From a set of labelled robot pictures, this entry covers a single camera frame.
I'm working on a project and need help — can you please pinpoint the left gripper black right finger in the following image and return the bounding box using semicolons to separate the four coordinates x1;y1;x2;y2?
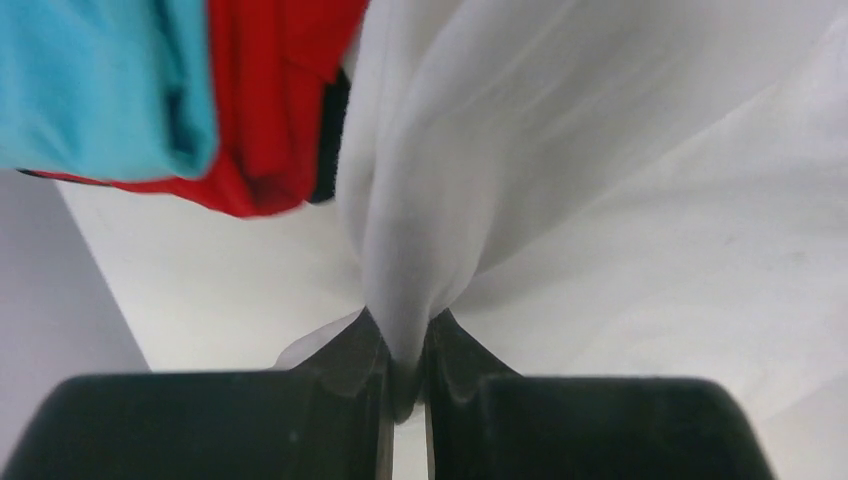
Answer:
424;312;773;479

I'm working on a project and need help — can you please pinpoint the folded red t shirt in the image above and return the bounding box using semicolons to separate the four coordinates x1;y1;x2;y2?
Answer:
17;1;366;218

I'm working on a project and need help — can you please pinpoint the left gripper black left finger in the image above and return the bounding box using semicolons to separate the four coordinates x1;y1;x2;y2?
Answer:
3;312;391;479

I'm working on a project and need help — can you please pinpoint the folded cyan t shirt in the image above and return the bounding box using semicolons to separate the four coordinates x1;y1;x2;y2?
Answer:
1;0;218;182

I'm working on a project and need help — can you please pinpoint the folded black t shirt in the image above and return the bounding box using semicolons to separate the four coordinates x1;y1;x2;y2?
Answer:
309;69;351;205

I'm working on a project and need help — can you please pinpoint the white t shirt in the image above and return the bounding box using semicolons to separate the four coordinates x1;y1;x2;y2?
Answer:
271;0;848;425

